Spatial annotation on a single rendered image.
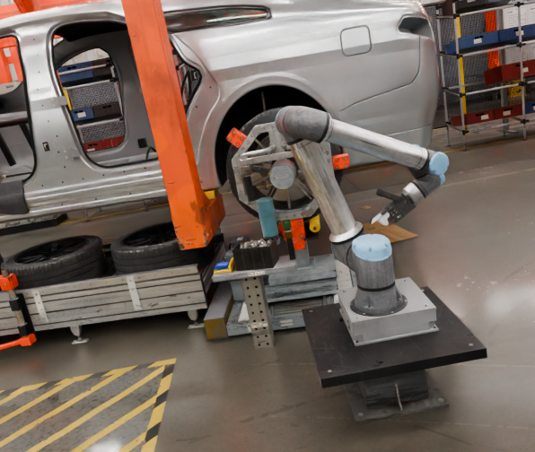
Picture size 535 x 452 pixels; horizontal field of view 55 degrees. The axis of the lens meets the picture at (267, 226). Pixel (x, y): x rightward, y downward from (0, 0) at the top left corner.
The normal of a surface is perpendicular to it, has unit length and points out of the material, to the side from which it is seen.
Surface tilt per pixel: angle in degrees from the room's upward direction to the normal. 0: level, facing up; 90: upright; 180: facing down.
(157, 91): 90
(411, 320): 90
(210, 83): 90
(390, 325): 90
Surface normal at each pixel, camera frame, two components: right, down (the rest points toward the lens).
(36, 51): -0.14, -0.05
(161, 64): -0.07, 0.28
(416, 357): -0.18, -0.95
